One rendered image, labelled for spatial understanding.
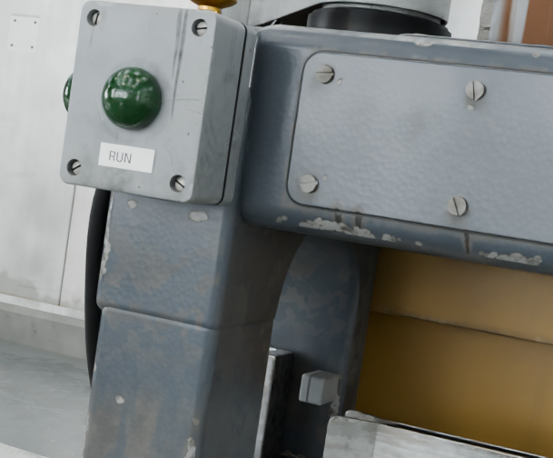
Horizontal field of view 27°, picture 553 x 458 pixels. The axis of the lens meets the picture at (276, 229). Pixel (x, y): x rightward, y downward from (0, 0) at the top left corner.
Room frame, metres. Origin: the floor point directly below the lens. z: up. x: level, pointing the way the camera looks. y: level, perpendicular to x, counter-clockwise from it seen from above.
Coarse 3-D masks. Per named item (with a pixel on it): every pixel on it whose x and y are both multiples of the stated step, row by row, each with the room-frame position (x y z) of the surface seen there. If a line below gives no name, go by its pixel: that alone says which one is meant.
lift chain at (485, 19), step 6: (486, 0) 1.09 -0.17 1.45; (492, 0) 1.09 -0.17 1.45; (486, 6) 1.09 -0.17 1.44; (492, 6) 1.09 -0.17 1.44; (480, 12) 1.09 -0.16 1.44; (486, 12) 1.09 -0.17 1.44; (480, 18) 1.09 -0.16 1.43; (486, 18) 1.09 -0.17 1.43; (480, 24) 1.09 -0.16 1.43; (486, 24) 1.09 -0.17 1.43; (480, 30) 1.09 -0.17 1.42; (486, 30) 1.09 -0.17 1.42; (480, 36) 1.09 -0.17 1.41; (486, 36) 1.09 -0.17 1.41
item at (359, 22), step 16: (320, 16) 0.69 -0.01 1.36; (336, 16) 0.68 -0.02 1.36; (352, 16) 0.67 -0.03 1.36; (368, 16) 0.67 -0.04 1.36; (384, 16) 0.67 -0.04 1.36; (400, 16) 0.67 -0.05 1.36; (368, 32) 0.67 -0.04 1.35; (384, 32) 0.67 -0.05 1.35; (400, 32) 0.67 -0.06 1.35; (416, 32) 0.67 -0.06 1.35; (432, 32) 0.68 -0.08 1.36; (448, 32) 0.70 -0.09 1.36
